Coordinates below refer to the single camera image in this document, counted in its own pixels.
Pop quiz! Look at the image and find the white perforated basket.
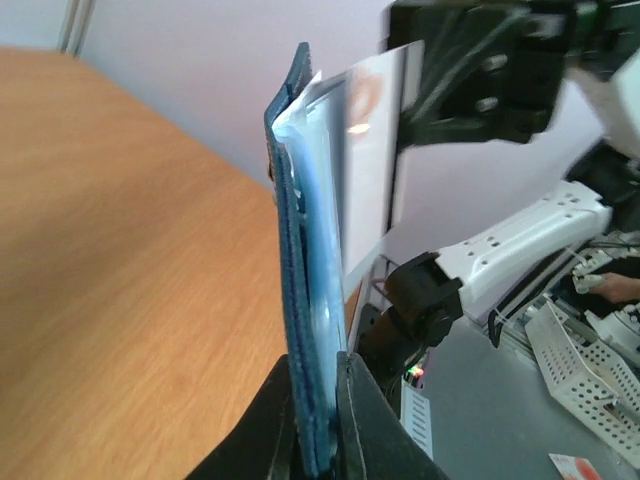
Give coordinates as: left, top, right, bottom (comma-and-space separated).
525, 301, 639, 469

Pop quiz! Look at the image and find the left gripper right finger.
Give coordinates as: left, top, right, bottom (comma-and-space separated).
336, 352, 447, 480

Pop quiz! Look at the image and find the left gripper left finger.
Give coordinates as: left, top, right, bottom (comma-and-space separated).
187, 355, 300, 480

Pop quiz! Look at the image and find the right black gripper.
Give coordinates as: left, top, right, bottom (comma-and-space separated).
387, 1, 570, 150

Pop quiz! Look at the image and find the red white card on floor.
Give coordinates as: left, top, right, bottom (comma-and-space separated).
549, 453, 602, 480

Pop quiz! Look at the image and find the blue card holder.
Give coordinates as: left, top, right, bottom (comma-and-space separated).
264, 42, 337, 479

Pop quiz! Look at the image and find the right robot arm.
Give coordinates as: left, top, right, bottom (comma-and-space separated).
356, 1, 639, 395

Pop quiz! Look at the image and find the grey slotted cable duct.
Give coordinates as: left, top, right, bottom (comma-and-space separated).
400, 382, 433, 459

